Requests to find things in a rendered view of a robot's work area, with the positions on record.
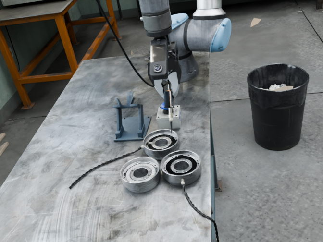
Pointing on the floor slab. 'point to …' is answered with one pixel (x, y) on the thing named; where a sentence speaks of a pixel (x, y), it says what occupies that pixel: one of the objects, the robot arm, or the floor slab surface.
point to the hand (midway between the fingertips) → (168, 95)
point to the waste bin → (278, 104)
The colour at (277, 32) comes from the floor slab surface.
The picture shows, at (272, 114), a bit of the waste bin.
